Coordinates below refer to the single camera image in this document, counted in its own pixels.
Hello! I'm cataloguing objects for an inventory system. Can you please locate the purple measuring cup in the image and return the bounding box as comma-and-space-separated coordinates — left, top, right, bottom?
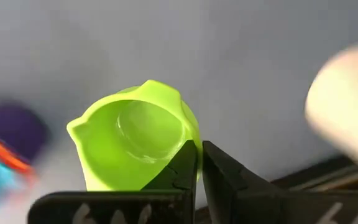
0, 104, 48, 163

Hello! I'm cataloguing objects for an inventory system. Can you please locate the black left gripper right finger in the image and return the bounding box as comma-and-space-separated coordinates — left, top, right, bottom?
203, 140, 358, 224

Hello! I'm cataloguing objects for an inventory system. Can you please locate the green plant in white pot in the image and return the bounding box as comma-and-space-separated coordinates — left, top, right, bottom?
305, 42, 358, 177

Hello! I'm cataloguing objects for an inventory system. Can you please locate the green measuring cup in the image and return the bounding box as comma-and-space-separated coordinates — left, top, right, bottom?
66, 79, 203, 192

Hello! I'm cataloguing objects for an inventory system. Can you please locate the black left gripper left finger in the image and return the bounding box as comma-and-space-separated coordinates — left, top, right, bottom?
27, 139, 198, 224

